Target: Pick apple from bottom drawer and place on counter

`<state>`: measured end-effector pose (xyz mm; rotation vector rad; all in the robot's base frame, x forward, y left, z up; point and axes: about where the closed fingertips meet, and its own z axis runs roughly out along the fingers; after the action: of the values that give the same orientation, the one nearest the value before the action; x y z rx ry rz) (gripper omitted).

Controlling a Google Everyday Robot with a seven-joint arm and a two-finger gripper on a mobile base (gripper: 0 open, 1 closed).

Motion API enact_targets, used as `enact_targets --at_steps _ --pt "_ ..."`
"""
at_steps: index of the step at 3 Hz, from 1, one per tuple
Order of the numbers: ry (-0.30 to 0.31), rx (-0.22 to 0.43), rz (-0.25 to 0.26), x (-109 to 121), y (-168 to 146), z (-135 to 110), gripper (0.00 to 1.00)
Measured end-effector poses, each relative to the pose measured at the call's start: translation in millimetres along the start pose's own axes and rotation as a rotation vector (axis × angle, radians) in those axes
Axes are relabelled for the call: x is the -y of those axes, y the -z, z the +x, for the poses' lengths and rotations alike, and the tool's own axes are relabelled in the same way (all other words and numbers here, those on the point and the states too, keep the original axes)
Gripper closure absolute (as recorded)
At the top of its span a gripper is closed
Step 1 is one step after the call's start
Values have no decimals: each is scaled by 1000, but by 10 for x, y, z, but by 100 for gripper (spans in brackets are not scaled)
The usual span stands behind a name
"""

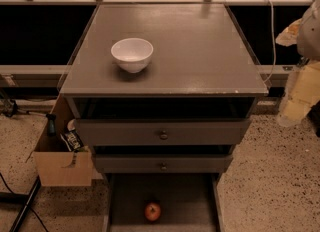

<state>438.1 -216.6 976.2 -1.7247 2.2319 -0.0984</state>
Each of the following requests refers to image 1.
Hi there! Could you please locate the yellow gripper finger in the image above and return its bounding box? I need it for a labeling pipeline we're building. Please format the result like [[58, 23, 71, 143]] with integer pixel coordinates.
[[276, 19, 301, 47], [276, 60, 320, 127]]

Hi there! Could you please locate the red apple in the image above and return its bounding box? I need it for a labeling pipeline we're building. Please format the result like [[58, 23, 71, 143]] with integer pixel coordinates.
[[144, 202, 161, 222]]

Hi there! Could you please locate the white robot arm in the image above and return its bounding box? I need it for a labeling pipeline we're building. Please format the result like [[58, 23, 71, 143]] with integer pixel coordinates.
[[276, 0, 320, 127]]

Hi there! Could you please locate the grey drawer cabinet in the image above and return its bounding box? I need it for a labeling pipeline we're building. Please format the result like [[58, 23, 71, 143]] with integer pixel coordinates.
[[59, 3, 270, 177]]

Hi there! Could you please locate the bottom grey open drawer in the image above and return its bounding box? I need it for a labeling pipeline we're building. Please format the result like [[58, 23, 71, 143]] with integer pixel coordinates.
[[103, 173, 225, 232]]

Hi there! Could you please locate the top grey drawer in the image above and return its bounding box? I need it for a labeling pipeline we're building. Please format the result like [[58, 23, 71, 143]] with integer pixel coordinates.
[[75, 119, 250, 146]]

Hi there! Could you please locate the middle grey drawer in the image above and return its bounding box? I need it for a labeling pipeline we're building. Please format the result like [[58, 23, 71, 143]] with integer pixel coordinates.
[[93, 154, 233, 173]]

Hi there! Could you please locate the white ceramic bowl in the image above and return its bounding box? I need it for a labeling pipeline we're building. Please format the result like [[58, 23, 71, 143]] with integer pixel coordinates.
[[111, 38, 154, 73]]

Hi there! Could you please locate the dark snack packet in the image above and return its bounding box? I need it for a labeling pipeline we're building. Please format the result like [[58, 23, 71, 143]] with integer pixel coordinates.
[[60, 130, 84, 152]]

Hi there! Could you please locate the dark blue bottle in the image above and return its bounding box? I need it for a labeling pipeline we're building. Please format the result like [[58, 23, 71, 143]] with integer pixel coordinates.
[[46, 114, 56, 136]]

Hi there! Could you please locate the metal clamp stand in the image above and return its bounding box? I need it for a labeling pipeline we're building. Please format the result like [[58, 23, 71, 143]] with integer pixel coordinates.
[[0, 89, 47, 117]]

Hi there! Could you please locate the black floor bar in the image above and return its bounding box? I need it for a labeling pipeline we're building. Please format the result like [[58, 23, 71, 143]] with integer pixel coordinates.
[[0, 177, 41, 232]]

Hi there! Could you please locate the white cable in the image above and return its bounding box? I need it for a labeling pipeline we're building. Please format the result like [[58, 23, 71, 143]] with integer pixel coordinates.
[[254, 0, 278, 84]]

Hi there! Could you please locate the metal rail frame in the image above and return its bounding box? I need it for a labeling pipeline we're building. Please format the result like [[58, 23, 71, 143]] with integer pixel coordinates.
[[1, 0, 311, 88]]

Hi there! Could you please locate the black floor cable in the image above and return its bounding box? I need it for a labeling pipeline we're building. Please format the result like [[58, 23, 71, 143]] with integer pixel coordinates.
[[0, 172, 50, 232]]

